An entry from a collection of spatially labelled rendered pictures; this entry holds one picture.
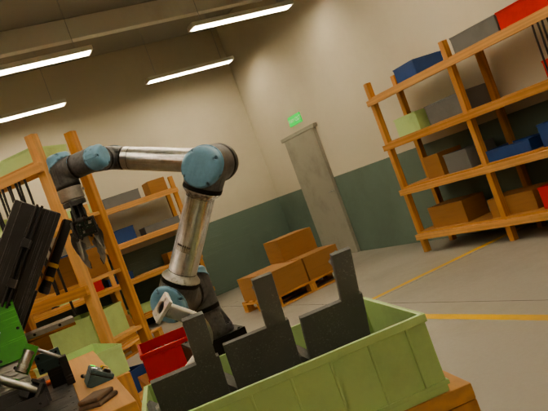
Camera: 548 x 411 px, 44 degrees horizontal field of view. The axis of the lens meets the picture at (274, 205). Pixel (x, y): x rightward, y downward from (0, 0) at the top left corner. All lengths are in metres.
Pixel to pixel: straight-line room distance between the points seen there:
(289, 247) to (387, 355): 7.56
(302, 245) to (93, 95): 4.88
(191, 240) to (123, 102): 10.27
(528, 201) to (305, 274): 2.88
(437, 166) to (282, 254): 2.32
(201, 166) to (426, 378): 0.85
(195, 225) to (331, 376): 0.73
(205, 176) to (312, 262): 6.82
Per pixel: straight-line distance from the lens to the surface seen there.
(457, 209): 8.07
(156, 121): 12.24
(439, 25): 8.31
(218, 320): 2.17
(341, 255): 1.45
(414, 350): 1.47
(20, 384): 2.52
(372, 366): 1.44
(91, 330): 5.17
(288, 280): 8.44
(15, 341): 2.58
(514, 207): 7.45
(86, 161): 2.12
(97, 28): 10.25
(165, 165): 2.14
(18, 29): 10.08
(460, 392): 1.52
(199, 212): 1.96
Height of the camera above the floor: 1.29
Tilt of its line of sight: 1 degrees down
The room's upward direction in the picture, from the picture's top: 20 degrees counter-clockwise
